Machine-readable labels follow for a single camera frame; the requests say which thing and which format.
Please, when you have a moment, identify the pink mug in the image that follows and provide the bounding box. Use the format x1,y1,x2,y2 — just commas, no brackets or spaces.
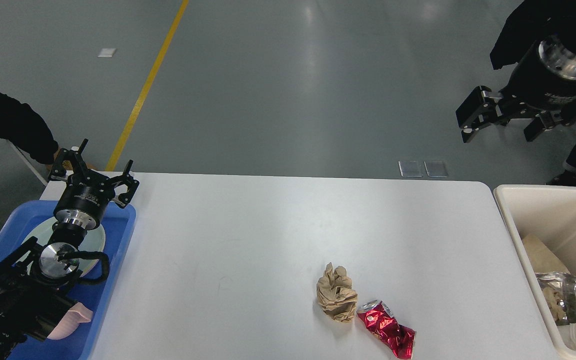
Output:
46,301,94,340

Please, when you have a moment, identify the white paper cup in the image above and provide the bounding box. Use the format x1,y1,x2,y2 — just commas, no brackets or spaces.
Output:
557,323,576,351

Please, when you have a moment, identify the right clear floor plate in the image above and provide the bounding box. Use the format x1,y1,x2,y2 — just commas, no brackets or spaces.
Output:
423,161,450,178

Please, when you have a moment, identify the white floor tag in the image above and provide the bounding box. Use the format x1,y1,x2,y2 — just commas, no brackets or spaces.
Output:
97,48,117,59

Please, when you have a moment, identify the crushed red can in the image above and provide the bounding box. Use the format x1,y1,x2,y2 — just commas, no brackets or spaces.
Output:
356,300,417,360

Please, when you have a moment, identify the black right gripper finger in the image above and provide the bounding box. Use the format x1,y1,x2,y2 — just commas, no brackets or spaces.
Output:
455,85,537,144
523,100,576,142

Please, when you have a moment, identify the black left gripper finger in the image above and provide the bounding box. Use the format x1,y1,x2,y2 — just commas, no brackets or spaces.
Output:
103,159,140,208
48,138,93,185

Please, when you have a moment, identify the left clear floor plate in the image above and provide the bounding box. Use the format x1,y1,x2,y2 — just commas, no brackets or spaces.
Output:
398,161,424,178

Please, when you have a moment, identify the tan boot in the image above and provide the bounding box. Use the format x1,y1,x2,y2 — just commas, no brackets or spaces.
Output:
45,148,76,174

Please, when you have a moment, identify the large brown paper bag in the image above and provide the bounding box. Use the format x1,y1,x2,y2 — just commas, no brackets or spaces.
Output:
522,234,570,274

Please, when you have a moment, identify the silver foil bag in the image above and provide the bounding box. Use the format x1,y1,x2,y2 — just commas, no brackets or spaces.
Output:
535,272,576,324

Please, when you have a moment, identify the beige plastic bin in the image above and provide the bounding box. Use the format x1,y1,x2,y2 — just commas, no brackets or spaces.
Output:
493,185,576,360

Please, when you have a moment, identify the person in black left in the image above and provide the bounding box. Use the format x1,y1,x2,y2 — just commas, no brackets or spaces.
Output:
0,92,59,166

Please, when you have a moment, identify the clear floor plate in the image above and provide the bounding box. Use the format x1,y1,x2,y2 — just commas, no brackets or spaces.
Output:
423,161,450,178
398,161,424,178

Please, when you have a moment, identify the blue plastic tray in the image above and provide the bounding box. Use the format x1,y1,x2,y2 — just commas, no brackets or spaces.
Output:
0,200,137,360

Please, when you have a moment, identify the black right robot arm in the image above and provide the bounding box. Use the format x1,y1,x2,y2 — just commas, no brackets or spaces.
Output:
455,0,576,143

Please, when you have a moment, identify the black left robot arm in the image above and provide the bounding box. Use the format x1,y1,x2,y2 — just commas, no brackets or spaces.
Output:
0,141,139,360

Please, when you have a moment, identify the paper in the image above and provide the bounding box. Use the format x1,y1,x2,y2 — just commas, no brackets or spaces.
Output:
541,287,569,326

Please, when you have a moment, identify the crumpled brown paper ball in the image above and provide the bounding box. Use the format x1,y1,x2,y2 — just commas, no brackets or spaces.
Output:
315,262,358,324

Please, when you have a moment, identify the black jacket on chair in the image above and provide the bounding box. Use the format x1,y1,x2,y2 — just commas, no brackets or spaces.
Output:
489,0,547,70

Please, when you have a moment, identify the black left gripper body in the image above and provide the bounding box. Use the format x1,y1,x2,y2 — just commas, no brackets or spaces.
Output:
54,185,115,231

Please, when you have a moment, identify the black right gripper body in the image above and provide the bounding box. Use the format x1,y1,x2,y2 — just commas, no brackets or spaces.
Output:
500,36,576,111

